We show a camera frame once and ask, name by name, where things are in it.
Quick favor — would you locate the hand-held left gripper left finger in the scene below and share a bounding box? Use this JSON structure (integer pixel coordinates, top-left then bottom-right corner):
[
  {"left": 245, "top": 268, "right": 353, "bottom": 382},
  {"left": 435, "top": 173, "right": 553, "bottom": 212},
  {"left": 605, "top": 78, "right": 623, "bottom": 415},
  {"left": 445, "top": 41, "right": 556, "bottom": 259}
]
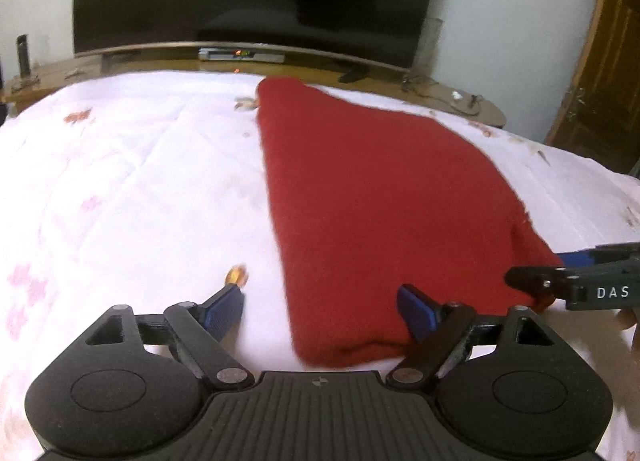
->
[{"left": 82, "top": 285, "right": 256, "bottom": 390}]

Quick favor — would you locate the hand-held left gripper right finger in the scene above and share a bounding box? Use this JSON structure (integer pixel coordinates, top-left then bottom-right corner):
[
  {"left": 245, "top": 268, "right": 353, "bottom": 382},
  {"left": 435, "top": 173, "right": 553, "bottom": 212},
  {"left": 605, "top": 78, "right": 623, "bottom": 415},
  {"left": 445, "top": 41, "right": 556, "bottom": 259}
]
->
[{"left": 387, "top": 283, "right": 557, "bottom": 389}]

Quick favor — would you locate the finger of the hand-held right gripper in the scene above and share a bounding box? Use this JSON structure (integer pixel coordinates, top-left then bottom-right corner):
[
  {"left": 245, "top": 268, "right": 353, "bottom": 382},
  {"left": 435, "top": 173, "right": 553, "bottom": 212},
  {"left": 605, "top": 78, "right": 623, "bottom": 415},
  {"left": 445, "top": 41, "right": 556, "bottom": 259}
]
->
[
  {"left": 505, "top": 266, "right": 583, "bottom": 298},
  {"left": 556, "top": 243, "right": 640, "bottom": 269}
]

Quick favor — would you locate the red knit sweater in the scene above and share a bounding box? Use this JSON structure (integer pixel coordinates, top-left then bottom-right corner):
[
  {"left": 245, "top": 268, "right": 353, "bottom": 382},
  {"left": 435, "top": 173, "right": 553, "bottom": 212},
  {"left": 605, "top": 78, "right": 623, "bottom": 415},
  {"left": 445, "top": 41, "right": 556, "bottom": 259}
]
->
[{"left": 255, "top": 77, "right": 566, "bottom": 371}]

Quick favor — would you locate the person's right hand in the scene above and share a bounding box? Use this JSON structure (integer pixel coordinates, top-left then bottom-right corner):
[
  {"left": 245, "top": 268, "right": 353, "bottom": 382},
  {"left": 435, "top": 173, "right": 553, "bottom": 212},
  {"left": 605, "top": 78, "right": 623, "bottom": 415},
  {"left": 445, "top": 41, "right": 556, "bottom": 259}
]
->
[{"left": 616, "top": 307, "right": 640, "bottom": 333}]

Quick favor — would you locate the floral white bedsheet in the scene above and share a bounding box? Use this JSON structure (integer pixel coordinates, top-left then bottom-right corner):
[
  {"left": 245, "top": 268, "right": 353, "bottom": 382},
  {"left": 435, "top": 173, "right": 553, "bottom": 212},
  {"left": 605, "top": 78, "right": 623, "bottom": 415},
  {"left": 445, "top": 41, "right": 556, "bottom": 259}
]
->
[{"left": 0, "top": 68, "right": 640, "bottom": 461}]

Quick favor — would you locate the wooden television stand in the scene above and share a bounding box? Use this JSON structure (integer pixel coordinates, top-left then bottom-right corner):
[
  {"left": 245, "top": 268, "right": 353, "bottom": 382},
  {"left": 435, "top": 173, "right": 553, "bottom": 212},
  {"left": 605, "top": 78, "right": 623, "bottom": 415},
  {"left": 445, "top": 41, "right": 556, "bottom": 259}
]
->
[{"left": 0, "top": 41, "right": 507, "bottom": 129}]

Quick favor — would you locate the brown wooden door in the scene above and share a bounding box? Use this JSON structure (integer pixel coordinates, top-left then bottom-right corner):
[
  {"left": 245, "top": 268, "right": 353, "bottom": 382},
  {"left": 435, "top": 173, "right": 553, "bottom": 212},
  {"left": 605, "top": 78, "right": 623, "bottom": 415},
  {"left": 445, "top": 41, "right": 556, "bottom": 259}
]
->
[{"left": 545, "top": 0, "right": 640, "bottom": 176}]

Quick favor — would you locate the silver set-top box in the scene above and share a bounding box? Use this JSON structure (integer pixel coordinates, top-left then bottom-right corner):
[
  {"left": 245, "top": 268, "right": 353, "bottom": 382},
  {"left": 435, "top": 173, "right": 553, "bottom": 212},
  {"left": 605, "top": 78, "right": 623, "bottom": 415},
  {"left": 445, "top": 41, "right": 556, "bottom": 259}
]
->
[{"left": 198, "top": 47, "right": 286, "bottom": 63}]

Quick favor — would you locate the dark upright cylinder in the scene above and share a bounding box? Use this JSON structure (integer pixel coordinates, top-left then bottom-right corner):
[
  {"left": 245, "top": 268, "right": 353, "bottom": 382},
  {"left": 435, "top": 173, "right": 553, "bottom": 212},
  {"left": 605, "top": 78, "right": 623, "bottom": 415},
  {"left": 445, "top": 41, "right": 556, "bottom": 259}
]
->
[{"left": 16, "top": 34, "right": 32, "bottom": 78}]

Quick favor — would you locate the brass door handle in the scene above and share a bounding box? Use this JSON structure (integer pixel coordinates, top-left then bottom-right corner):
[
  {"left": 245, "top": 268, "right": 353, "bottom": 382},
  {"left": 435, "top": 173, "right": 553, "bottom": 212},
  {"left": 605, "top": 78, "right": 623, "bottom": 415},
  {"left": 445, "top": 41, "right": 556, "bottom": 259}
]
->
[{"left": 569, "top": 88, "right": 590, "bottom": 122}]

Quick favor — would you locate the black cable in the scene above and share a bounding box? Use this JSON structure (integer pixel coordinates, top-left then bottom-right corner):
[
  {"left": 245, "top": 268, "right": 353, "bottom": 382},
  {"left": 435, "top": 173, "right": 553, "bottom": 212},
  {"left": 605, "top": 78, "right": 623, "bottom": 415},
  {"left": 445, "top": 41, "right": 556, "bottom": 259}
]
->
[{"left": 400, "top": 75, "right": 483, "bottom": 114}]

